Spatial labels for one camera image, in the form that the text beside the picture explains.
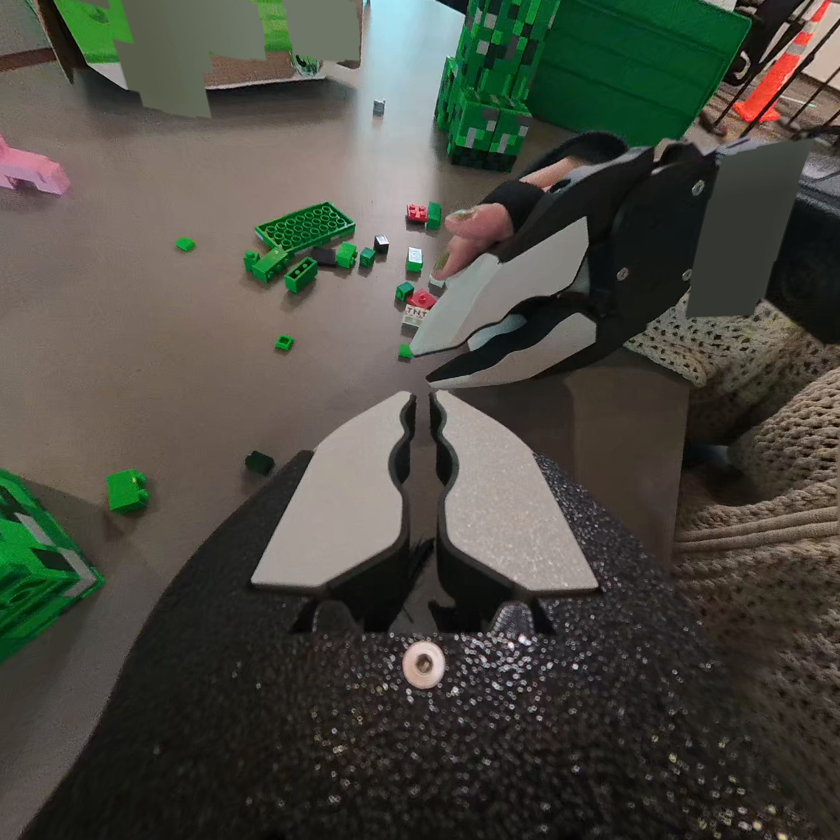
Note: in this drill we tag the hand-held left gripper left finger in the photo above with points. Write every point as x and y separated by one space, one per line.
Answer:
341 512

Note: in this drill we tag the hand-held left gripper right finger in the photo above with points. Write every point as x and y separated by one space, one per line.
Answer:
512 525

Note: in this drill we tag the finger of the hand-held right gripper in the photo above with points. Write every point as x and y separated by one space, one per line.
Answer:
558 348
518 282

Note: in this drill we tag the pile of lego bricks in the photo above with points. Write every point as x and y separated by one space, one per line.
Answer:
300 274

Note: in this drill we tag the green lego plate build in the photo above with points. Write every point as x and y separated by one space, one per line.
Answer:
305 226

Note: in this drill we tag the person's right forearm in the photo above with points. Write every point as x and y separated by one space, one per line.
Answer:
722 348

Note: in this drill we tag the dark green lego brick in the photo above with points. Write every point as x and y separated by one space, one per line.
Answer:
259 463

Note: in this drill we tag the green lego creeper figure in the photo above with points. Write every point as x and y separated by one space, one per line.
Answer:
489 79

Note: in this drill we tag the green lego cube build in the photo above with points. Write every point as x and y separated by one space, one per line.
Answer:
33 577

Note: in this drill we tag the pink lego pig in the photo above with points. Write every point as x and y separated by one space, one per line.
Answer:
36 172

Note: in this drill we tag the person's right hand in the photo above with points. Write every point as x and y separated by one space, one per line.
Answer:
479 226

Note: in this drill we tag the large green box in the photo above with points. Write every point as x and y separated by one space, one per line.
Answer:
630 65

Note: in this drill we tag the orange traffic cone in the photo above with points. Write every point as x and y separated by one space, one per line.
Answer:
781 65

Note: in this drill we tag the beige knit sweater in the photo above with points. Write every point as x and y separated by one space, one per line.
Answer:
774 525

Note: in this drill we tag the printed cardboard box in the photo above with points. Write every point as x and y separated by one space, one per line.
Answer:
79 33

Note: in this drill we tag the black metal chair frame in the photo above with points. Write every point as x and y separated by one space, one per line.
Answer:
738 69

